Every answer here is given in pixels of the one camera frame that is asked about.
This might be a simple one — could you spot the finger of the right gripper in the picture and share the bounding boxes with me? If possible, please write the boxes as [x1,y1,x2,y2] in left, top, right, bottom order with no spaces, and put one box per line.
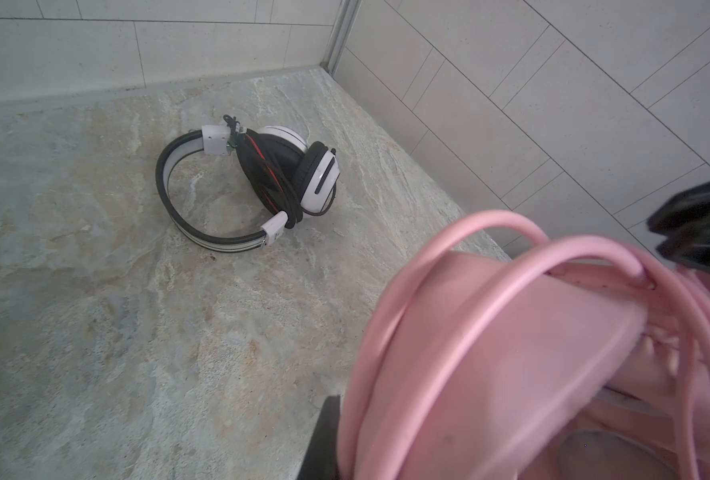
[647,182,710,274]

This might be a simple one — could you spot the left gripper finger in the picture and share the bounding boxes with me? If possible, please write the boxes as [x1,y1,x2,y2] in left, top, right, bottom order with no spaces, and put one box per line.
[297,395,341,480]

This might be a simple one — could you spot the pink headphone cable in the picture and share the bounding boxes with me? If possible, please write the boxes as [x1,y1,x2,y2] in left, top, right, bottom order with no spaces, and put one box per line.
[618,245,710,480]

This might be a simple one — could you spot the pink headphones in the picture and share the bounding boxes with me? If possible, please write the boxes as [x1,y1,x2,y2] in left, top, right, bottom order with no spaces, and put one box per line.
[337,210,710,479]

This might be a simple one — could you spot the white black headphones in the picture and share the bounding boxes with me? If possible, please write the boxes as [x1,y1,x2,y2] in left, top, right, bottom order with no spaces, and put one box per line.
[154,116,341,253]

